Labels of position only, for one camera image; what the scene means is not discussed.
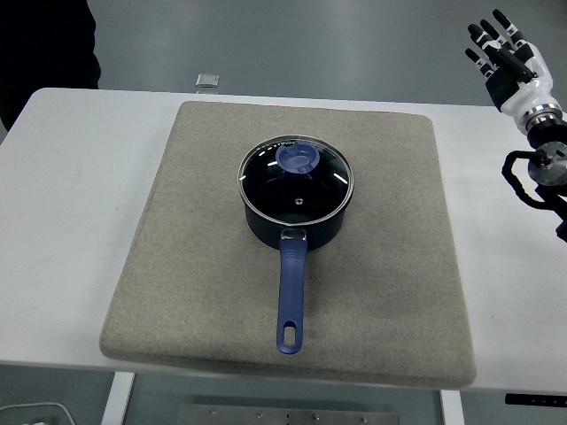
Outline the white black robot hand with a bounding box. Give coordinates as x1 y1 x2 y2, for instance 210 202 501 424
464 8 555 117

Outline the white table leg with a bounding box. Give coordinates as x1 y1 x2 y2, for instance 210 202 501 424
438 390 465 425
100 371 136 425

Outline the white rounded object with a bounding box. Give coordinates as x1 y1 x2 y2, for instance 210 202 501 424
0 401 73 425

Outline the dark pot with blue handle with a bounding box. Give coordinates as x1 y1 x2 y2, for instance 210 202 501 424
241 185 353 355

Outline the grey metal plate with screws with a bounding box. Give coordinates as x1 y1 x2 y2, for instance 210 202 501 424
176 403 400 425

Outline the glass lid with blue knob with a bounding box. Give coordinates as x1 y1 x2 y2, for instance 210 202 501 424
237 135 355 222

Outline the black table control panel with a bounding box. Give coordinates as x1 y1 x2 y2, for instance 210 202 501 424
504 392 567 406

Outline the person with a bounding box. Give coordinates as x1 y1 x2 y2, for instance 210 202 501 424
0 0 101 132

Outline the beige fabric mat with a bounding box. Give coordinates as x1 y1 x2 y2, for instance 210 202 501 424
98 100 478 390

